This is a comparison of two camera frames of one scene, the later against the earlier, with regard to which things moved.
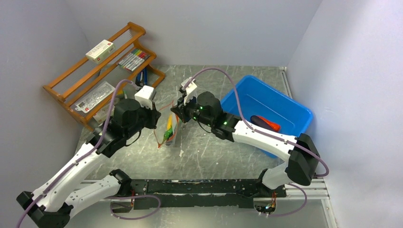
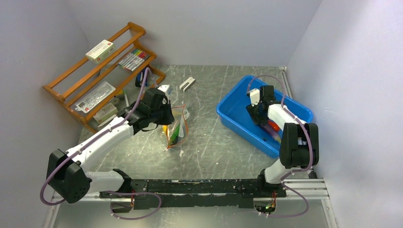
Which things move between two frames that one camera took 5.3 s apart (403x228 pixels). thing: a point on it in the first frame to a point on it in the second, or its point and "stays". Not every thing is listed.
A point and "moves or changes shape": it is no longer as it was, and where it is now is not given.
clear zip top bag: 168,127 moves or changes shape
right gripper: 181,109 to 255,118
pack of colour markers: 133,60 stays
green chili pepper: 167,135 to 174,137
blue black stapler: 141,78 stays
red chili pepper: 276,127 stays
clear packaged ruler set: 90,100 stays
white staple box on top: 100,51 stays
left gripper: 154,115 to 169,118
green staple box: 101,115 stays
